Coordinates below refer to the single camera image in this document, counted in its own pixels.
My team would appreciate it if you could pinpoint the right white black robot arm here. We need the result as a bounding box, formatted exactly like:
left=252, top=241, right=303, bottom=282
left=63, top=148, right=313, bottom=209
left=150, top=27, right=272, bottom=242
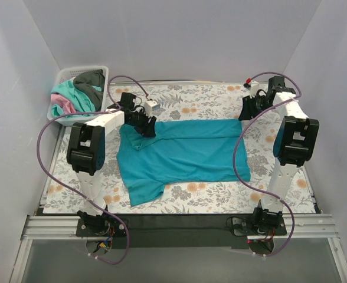
left=232, top=73, right=319, bottom=237

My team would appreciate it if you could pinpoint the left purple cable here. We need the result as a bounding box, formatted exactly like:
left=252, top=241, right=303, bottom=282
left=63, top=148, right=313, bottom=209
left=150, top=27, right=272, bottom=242
left=37, top=75, right=150, bottom=265

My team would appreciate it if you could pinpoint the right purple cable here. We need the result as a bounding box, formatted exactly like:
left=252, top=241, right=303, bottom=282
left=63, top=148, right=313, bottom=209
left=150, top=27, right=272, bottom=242
left=232, top=70, right=302, bottom=257

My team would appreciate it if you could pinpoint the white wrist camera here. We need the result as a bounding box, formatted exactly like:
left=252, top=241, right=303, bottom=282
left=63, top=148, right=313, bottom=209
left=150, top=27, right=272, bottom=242
left=243, top=78, right=262, bottom=98
left=143, top=100, right=160, bottom=117

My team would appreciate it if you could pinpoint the dark grey shirt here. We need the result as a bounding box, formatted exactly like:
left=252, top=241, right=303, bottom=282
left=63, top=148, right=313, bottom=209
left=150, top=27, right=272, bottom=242
left=73, top=69, right=105, bottom=111

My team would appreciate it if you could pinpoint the teal t shirt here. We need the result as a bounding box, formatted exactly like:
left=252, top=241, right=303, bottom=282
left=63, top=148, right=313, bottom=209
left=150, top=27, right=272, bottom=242
left=117, top=119, right=251, bottom=206

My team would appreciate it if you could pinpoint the pink shirt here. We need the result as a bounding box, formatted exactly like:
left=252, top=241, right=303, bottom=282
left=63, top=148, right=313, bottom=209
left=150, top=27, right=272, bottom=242
left=50, top=93, right=77, bottom=117

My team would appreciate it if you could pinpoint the aluminium frame rail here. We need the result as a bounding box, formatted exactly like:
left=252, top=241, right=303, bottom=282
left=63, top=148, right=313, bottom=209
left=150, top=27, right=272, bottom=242
left=22, top=214, right=339, bottom=239

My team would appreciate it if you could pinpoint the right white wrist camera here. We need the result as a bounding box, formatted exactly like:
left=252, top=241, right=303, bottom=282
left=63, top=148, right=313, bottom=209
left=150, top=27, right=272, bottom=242
left=243, top=78, right=262, bottom=98

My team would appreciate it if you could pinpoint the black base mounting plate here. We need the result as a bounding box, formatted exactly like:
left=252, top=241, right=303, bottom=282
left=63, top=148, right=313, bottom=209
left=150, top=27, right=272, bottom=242
left=76, top=213, right=289, bottom=249

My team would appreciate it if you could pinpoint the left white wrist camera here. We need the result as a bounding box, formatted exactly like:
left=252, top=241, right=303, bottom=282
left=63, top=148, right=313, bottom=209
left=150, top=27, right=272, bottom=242
left=143, top=100, right=160, bottom=117

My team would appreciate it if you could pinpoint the mint green shirt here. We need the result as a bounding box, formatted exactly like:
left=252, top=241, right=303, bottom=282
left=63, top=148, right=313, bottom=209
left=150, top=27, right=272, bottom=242
left=51, top=79, right=96, bottom=113

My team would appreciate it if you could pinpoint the floral patterned table mat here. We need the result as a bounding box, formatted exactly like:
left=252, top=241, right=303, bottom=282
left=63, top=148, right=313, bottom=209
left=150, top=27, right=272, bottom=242
left=42, top=83, right=316, bottom=215

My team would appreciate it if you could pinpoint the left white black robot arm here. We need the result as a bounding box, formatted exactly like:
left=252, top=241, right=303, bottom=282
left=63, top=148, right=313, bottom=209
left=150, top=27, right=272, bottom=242
left=67, top=92, right=158, bottom=236

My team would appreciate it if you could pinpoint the purple cable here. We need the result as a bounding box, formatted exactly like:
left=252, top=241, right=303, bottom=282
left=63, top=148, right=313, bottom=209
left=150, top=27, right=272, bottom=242
left=37, top=75, right=150, bottom=265
left=232, top=70, right=302, bottom=257

